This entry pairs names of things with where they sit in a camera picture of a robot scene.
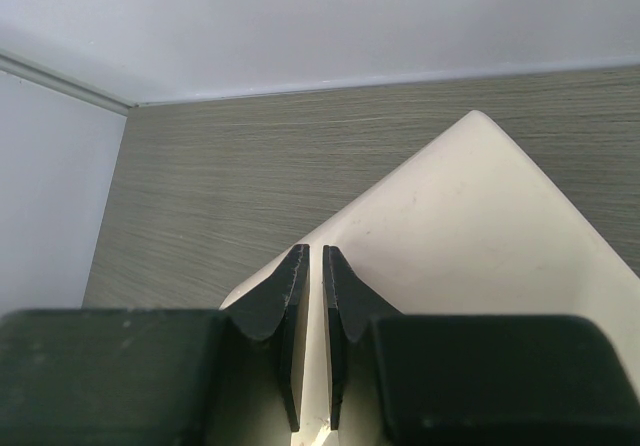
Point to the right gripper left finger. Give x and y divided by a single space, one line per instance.
274 313

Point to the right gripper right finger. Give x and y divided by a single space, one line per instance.
350 305

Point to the cream cylindrical drawer organizer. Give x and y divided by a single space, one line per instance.
518 324

